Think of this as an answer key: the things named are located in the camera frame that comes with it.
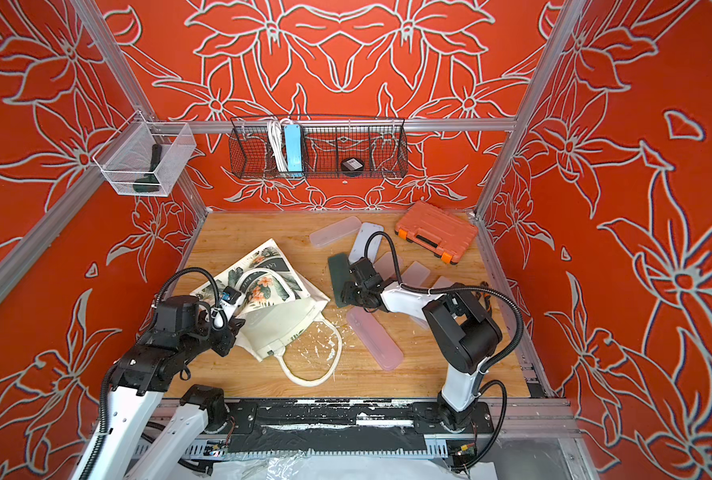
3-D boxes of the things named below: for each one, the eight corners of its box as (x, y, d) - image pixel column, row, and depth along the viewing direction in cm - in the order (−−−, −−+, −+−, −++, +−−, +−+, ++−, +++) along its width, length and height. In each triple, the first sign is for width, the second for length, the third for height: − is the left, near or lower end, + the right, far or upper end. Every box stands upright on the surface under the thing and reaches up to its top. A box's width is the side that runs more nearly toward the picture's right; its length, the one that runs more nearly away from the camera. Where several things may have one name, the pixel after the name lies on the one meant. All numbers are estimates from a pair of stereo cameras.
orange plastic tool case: (392, 235, 114) (394, 225, 110) (416, 209, 124) (419, 198, 119) (454, 270, 104) (458, 260, 99) (475, 238, 114) (480, 227, 109)
